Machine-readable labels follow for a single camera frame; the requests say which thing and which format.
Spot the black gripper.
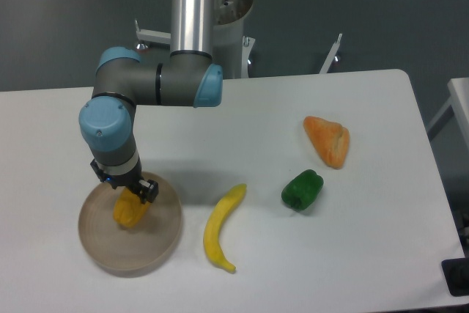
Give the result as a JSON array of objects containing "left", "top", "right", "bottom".
[{"left": 90, "top": 159, "right": 159, "bottom": 204}]

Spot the yellow bell pepper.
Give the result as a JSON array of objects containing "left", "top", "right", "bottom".
[{"left": 113, "top": 188, "right": 151, "bottom": 229}]

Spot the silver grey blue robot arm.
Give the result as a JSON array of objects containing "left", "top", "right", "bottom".
[{"left": 78, "top": 0, "right": 223, "bottom": 204}]

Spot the beige round plate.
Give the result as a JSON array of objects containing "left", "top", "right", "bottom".
[{"left": 78, "top": 172, "right": 182, "bottom": 277}]

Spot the green bell pepper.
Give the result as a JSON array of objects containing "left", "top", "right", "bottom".
[{"left": 281, "top": 169, "right": 324, "bottom": 210}]

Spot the yellow banana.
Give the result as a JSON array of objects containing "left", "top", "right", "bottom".
[{"left": 203, "top": 183, "right": 247, "bottom": 273}]

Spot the orange bread wedge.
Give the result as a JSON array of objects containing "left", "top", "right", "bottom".
[{"left": 303, "top": 116, "right": 350, "bottom": 169}]

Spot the black device at table edge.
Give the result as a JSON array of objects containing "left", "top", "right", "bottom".
[{"left": 441, "top": 257, "right": 469, "bottom": 297}]

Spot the white side table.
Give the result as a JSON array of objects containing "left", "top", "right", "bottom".
[{"left": 424, "top": 77, "right": 469, "bottom": 255}]

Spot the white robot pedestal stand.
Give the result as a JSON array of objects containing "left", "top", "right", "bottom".
[{"left": 132, "top": 0, "right": 344, "bottom": 80}]

